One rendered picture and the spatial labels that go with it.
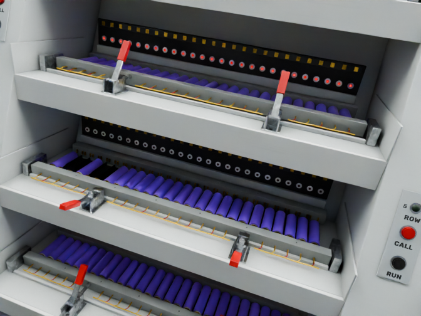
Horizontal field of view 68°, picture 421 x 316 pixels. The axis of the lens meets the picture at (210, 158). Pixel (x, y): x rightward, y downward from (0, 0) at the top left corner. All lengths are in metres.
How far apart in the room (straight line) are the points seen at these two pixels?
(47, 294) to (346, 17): 0.69
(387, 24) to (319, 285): 0.37
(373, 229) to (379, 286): 0.08
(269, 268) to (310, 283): 0.06
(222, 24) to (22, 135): 0.45
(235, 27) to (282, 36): 0.10
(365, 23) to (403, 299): 0.37
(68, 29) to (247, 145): 0.45
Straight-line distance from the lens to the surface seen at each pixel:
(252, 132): 0.46
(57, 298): 0.71
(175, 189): 0.60
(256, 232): 0.53
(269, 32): 0.69
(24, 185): 0.67
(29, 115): 0.69
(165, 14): 0.75
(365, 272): 0.50
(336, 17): 0.50
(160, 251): 0.53
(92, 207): 0.57
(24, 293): 0.73
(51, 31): 0.71
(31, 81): 0.63
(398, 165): 0.48
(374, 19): 0.50
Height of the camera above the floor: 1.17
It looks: 7 degrees down
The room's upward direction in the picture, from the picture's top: 13 degrees clockwise
